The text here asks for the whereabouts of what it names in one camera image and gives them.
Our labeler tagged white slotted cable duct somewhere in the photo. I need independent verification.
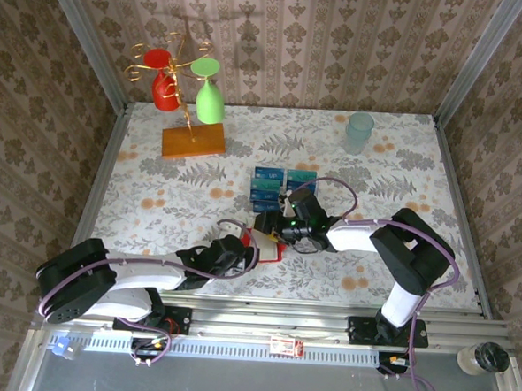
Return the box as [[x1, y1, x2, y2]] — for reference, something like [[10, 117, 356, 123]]
[[47, 328, 386, 371]]

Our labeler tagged green wine glass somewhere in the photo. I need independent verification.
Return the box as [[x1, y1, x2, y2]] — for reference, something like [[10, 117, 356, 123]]
[[187, 57, 229, 126]]

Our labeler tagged gold wire rack wooden base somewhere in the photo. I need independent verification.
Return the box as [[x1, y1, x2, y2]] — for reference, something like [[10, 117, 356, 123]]
[[118, 27, 234, 162]]

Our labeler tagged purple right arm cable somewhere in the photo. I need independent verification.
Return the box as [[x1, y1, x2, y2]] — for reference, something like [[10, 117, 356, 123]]
[[282, 173, 466, 391]]

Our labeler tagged black power connector block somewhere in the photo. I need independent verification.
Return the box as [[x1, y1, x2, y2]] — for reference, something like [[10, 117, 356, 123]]
[[128, 335, 173, 364], [376, 350, 411, 377]]

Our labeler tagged teal credit card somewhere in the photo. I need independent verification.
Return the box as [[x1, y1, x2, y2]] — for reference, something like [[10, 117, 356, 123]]
[[250, 178, 283, 192], [287, 169, 319, 184]]

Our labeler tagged clear jar with black lid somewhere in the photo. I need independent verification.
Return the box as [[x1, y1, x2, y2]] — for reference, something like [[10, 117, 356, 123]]
[[455, 340, 512, 379]]

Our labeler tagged small red white box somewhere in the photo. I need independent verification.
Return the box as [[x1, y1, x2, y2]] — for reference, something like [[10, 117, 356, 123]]
[[269, 335, 305, 357]]

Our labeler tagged aluminium side rail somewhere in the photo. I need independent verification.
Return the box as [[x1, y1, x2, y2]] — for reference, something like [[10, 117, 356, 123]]
[[421, 117, 506, 319], [71, 102, 133, 250]]

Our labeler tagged translucent blue plastic cup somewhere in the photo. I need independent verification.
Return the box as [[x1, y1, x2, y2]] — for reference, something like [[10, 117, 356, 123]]
[[343, 111, 377, 157]]

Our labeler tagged grey metal panel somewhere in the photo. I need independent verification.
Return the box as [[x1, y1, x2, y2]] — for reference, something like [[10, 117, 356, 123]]
[[31, 327, 522, 391]]

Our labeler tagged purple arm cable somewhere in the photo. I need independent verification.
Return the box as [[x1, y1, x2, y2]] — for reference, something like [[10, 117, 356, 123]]
[[282, 173, 466, 391], [33, 208, 263, 376]]

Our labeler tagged blue white plug connector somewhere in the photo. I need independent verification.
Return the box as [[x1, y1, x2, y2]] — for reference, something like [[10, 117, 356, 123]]
[[48, 333, 86, 362]]

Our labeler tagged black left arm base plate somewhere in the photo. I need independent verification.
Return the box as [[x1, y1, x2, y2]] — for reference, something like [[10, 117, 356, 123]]
[[111, 302, 193, 336]]

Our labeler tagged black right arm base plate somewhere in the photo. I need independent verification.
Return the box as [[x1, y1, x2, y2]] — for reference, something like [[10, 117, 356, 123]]
[[347, 314, 431, 350]]

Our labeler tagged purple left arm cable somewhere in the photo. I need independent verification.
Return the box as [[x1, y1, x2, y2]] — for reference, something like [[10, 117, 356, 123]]
[[33, 208, 263, 376]]

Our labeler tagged floral fern table cover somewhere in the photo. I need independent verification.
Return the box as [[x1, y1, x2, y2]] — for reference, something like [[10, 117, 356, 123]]
[[87, 95, 493, 312]]

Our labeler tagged aluminium corner post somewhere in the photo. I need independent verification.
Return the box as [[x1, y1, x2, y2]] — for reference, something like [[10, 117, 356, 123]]
[[34, 0, 136, 113], [433, 0, 522, 131]]

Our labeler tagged aluminium front frame rail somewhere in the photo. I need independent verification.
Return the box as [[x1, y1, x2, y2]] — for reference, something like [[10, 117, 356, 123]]
[[30, 283, 514, 358]]

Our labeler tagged red wine glass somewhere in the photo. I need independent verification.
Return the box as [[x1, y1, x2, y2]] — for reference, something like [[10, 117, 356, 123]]
[[141, 48, 185, 113]]

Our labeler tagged blue packets group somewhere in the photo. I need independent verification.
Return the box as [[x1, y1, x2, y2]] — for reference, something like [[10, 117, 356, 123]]
[[247, 164, 321, 218]]

